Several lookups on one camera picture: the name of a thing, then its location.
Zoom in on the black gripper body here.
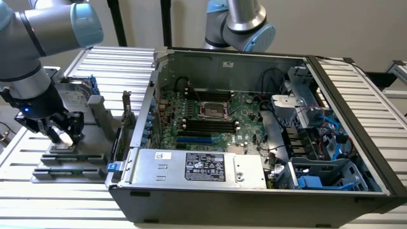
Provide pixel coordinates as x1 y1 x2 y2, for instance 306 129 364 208
0 85 85 135

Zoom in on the black stand pole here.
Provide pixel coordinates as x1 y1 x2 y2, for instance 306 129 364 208
107 0 128 47
159 0 173 47

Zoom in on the silver metal drive bracket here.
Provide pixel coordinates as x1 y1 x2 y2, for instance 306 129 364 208
269 66 322 129

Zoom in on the silver power supply unit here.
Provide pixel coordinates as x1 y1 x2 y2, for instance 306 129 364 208
117 148 268 189

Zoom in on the blue SATA wire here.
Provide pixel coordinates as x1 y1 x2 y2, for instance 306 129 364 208
312 114 354 161

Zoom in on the black open PC case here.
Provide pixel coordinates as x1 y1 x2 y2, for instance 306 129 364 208
107 46 407 225

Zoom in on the metal CPU socket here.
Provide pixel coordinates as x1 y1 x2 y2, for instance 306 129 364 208
196 101 232 120

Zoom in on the grey disk bay cage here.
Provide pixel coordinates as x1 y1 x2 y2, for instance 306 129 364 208
275 156 370 192

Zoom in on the green graphics card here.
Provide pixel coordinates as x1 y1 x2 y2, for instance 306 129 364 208
111 90 136 161

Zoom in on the black RAM slot bank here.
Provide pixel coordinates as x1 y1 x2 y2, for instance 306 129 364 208
184 119 237 133
185 89 231 103

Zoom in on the blue expansion slot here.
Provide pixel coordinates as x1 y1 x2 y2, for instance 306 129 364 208
176 136 213 146

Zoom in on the black power wire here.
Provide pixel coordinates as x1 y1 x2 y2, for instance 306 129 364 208
260 68 286 96

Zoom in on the silver hard disk drive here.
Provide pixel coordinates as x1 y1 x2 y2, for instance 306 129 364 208
56 75 100 125

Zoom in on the green motherboard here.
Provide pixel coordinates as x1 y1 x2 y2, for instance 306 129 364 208
151 88 287 172

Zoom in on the grey parts rack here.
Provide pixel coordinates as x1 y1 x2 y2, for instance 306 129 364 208
29 66 116 184

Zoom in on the square CPU chip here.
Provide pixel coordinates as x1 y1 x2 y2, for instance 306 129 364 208
52 144 76 154

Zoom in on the blue case latch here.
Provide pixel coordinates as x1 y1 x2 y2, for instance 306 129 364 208
107 161 123 173

